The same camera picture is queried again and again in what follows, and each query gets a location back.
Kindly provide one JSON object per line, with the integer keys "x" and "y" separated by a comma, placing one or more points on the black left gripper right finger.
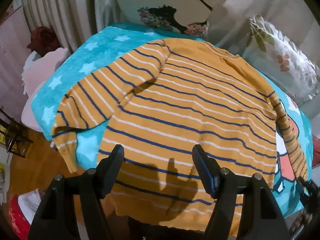
{"x": 261, "y": 217}

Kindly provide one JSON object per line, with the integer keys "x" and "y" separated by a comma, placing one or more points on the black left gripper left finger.
{"x": 55, "y": 217}

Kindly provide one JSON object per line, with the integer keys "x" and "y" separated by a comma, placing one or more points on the orange striped knit sweater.
{"x": 161, "y": 99}

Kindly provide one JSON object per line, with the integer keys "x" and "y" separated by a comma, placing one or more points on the red and white bag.
{"x": 22, "y": 210}

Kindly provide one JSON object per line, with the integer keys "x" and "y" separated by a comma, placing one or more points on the black metal rack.
{"x": 15, "y": 136}

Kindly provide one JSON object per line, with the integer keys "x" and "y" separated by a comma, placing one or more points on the white floral leaf pillow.
{"x": 277, "y": 57}

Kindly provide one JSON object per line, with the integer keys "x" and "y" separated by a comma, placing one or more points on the pink cloud shaped cushion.
{"x": 36, "y": 71}

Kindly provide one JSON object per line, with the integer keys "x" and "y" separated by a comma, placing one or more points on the turquoise cartoon star blanket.
{"x": 107, "y": 46}

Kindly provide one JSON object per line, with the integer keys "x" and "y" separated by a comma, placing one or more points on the dark red plush toy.
{"x": 43, "y": 40}

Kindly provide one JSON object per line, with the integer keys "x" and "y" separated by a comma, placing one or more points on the striped beige curtain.
{"x": 73, "y": 21}

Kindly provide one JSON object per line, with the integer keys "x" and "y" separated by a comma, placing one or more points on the cream crane print pillow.
{"x": 189, "y": 17}

